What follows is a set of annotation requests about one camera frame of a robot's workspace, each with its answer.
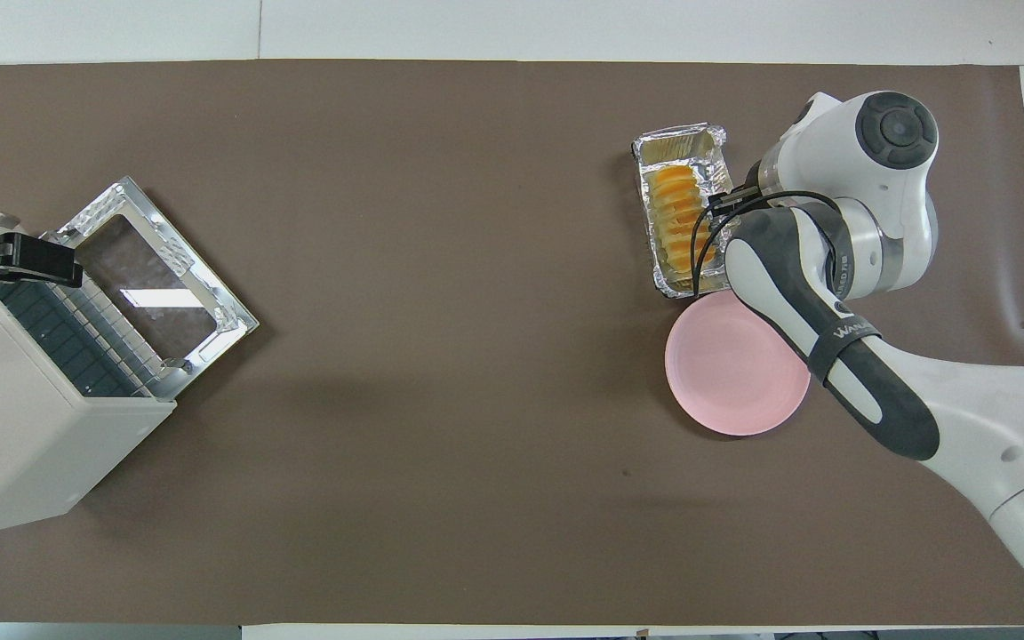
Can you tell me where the brown table mat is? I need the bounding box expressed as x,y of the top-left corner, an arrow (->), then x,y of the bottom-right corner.
0,59 -> 1024,628

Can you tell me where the aluminium foil tray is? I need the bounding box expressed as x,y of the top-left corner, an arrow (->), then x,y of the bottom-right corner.
632,123 -> 735,299

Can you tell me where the cream white toaster oven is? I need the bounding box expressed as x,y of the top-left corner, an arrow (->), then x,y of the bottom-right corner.
0,196 -> 177,543

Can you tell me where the glass oven door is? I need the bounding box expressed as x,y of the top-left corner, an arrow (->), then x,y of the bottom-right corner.
39,176 -> 260,401

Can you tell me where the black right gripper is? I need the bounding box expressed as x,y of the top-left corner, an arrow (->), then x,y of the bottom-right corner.
708,183 -> 764,219

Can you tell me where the dark wire oven rack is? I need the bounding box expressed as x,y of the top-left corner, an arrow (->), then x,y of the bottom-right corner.
0,277 -> 164,399

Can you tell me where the sliced orange bread loaf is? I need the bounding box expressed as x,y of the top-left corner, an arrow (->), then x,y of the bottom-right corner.
645,164 -> 717,276

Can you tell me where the pink round plate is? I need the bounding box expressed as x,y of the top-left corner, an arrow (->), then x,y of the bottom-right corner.
664,291 -> 812,437

